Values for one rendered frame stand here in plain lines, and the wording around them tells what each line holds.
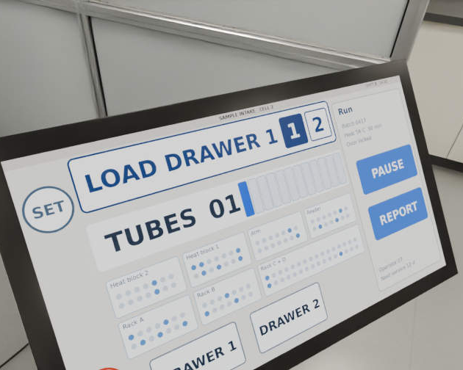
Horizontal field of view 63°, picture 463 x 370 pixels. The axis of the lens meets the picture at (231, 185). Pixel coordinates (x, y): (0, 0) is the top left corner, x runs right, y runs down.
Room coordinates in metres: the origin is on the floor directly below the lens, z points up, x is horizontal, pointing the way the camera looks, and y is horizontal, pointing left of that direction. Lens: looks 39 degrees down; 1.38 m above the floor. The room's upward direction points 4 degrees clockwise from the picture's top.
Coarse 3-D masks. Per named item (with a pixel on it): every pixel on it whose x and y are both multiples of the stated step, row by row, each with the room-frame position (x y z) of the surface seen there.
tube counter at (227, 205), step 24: (288, 168) 0.34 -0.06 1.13; (312, 168) 0.36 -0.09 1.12; (336, 168) 0.37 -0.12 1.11; (216, 192) 0.30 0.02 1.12; (240, 192) 0.30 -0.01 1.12; (264, 192) 0.31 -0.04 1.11; (288, 192) 0.33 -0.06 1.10; (312, 192) 0.34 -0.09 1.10; (216, 216) 0.28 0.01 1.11; (240, 216) 0.29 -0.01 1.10
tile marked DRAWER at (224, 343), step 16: (208, 336) 0.19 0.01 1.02; (224, 336) 0.20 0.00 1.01; (176, 352) 0.18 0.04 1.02; (192, 352) 0.18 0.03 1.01; (208, 352) 0.18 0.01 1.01; (224, 352) 0.19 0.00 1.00; (240, 352) 0.19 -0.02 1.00; (160, 368) 0.16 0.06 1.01; (176, 368) 0.17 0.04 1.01; (192, 368) 0.17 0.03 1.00; (208, 368) 0.17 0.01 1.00; (224, 368) 0.18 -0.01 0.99
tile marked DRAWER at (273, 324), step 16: (304, 288) 0.26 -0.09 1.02; (320, 288) 0.26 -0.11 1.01; (272, 304) 0.24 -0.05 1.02; (288, 304) 0.24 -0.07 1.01; (304, 304) 0.25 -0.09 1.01; (320, 304) 0.25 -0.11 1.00; (256, 320) 0.22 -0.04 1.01; (272, 320) 0.22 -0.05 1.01; (288, 320) 0.23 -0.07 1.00; (304, 320) 0.23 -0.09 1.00; (320, 320) 0.24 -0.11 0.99; (256, 336) 0.21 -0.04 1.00; (272, 336) 0.21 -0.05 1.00; (288, 336) 0.22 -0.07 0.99
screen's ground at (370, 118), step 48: (336, 96) 0.43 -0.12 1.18; (384, 96) 0.46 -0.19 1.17; (96, 144) 0.29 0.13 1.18; (336, 144) 0.39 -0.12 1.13; (384, 144) 0.42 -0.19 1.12; (192, 192) 0.29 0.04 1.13; (336, 192) 0.35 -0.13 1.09; (384, 192) 0.37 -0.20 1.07; (48, 240) 0.21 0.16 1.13; (96, 240) 0.23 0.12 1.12; (144, 240) 0.24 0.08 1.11; (192, 240) 0.25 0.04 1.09; (384, 240) 0.33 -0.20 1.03; (432, 240) 0.36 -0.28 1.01; (48, 288) 0.19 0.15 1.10; (96, 288) 0.20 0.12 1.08; (336, 288) 0.27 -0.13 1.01; (384, 288) 0.29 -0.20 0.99; (96, 336) 0.17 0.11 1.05; (192, 336) 0.19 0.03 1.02; (240, 336) 0.20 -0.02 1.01
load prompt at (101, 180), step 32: (224, 128) 0.34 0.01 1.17; (256, 128) 0.36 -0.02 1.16; (288, 128) 0.37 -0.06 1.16; (320, 128) 0.39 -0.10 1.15; (96, 160) 0.28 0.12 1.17; (128, 160) 0.29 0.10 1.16; (160, 160) 0.30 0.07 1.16; (192, 160) 0.31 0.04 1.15; (224, 160) 0.32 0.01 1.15; (256, 160) 0.34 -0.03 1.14; (96, 192) 0.26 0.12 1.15; (128, 192) 0.26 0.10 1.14; (160, 192) 0.28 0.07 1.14
